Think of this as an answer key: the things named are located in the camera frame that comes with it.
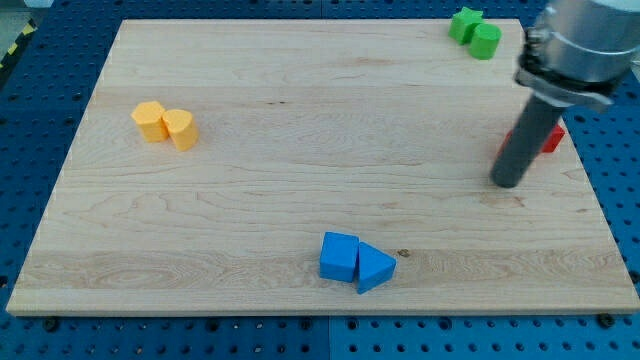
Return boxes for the yellow heart block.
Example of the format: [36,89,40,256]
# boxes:
[162,109,199,151]

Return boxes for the blue cube block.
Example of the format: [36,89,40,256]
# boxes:
[319,232,360,283]

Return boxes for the green cylinder block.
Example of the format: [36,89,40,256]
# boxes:
[468,23,502,60]

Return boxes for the yellow hexagon block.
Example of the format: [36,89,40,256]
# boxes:
[131,101,169,143]

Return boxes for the light wooden board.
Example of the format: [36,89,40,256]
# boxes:
[7,19,639,317]

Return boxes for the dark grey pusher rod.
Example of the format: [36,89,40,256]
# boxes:
[490,95,564,188]

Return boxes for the green star block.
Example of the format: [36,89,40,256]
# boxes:
[448,7,484,45]

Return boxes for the red block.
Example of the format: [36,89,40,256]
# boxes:
[498,125,566,153]

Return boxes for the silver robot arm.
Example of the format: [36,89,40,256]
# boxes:
[514,0,639,112]

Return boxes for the blue triangle block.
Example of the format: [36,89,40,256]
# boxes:
[357,242,397,294]

